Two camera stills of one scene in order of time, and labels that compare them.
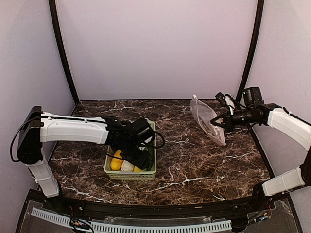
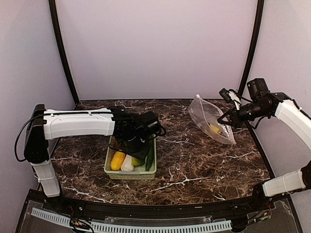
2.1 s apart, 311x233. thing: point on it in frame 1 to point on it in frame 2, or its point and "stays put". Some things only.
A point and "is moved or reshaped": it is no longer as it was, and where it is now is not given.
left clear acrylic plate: x=34 y=224 stays put
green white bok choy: x=127 y=166 stays put
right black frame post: x=258 y=22 stays put
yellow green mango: x=137 y=169 is moved or reshaped
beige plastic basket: x=146 y=175 stays put
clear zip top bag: x=204 y=114 is moved or reshaped
